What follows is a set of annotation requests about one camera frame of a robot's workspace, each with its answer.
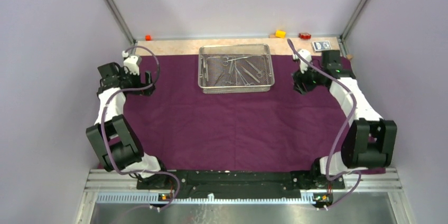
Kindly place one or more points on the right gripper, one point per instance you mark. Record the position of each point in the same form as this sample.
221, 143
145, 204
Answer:
299, 78

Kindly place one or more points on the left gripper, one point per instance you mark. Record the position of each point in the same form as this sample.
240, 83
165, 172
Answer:
148, 80

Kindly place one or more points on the blue playing card deck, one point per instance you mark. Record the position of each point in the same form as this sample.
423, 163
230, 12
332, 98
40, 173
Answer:
320, 46

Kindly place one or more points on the purple cloth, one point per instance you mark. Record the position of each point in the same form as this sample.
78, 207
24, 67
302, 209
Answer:
279, 130

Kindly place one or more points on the metal mesh instrument tray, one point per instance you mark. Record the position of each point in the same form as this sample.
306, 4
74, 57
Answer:
225, 79

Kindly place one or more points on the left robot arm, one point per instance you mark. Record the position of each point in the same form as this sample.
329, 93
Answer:
113, 140

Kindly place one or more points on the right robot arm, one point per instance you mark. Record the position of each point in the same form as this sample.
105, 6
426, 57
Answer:
366, 140

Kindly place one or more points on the red small block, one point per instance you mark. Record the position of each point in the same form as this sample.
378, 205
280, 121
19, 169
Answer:
304, 35

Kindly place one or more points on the yellow small block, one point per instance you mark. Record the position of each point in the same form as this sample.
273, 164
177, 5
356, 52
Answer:
280, 34

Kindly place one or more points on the steel hemostat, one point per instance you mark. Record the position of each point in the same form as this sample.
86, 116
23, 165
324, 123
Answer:
256, 80

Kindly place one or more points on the steel forceps clamp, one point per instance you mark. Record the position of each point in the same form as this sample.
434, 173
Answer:
227, 61

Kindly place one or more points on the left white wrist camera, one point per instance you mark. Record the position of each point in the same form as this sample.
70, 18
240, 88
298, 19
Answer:
131, 63

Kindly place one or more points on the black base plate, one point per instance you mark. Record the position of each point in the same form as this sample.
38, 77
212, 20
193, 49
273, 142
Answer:
198, 184

